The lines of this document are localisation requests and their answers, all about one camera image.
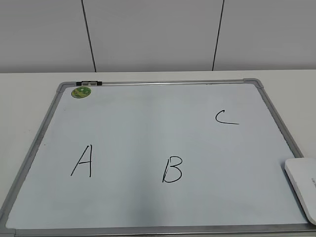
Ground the white rectangular board eraser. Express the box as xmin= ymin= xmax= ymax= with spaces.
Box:
xmin=284 ymin=158 xmax=316 ymax=225

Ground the green round magnet sticker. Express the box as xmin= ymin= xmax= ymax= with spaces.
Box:
xmin=71 ymin=86 xmax=91 ymax=99

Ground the white board with grey frame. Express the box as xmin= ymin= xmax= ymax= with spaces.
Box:
xmin=0 ymin=79 xmax=316 ymax=237

